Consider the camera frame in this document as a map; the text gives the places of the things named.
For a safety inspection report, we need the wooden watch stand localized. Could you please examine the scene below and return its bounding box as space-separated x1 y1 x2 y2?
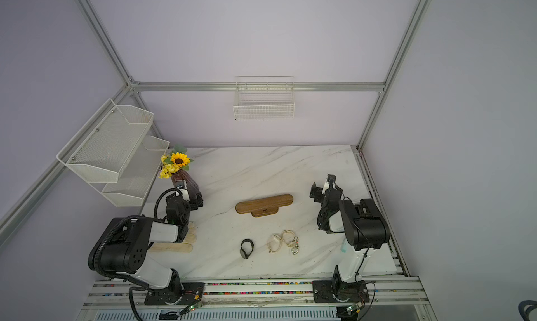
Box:
235 194 294 218

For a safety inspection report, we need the beige band watch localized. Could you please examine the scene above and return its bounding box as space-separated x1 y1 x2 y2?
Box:
267 234 282 253

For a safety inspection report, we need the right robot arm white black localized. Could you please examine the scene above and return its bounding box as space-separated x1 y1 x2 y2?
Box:
310 174 391 302

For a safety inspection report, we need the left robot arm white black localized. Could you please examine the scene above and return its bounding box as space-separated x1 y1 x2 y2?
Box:
88 182 203 301

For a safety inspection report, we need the sunflower bouquet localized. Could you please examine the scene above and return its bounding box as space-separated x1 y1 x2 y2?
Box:
158 146 192 179

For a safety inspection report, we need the beige work glove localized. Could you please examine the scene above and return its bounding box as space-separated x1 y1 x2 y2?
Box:
147 221 198 254

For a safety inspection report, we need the lower white mesh shelf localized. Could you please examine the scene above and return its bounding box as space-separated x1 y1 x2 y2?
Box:
99 135 169 207

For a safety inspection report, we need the white mesh shelf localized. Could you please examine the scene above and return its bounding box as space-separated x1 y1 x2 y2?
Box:
57 100 154 183
99 135 169 207

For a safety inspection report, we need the upper white mesh shelf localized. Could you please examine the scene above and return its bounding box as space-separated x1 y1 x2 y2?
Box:
57 100 154 183

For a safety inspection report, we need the beige bracelet with charms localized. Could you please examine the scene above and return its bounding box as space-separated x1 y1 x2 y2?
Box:
280 229 301 256

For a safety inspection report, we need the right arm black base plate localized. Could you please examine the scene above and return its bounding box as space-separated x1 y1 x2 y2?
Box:
312 280 370 304

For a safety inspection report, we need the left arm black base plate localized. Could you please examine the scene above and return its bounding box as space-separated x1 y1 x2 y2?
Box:
144 282 206 306

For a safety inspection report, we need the white wire wall basket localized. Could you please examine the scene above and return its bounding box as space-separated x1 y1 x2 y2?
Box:
233 76 295 121

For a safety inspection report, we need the aluminium rail frame front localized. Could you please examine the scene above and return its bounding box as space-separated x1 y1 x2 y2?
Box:
77 276 437 320

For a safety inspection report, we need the black cable loop corner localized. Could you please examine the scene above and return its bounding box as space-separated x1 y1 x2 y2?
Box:
517 300 537 321

